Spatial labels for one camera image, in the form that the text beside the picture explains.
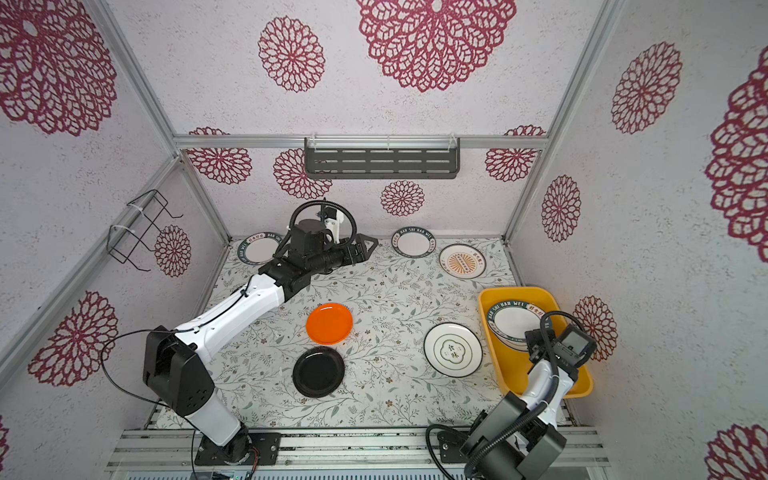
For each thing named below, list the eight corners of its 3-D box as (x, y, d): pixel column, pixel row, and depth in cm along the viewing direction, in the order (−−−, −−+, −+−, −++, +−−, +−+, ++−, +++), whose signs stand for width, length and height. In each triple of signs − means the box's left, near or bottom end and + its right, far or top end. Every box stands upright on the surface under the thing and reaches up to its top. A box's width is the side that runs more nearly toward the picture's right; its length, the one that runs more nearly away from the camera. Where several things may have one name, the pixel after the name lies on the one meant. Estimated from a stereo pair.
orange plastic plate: (304, 344, 94) (303, 341, 92) (311, 307, 103) (309, 303, 101) (350, 344, 94) (350, 341, 92) (353, 307, 103) (353, 303, 101)
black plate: (290, 398, 84) (287, 395, 82) (299, 349, 93) (297, 346, 91) (342, 398, 84) (341, 395, 82) (346, 349, 93) (345, 346, 91)
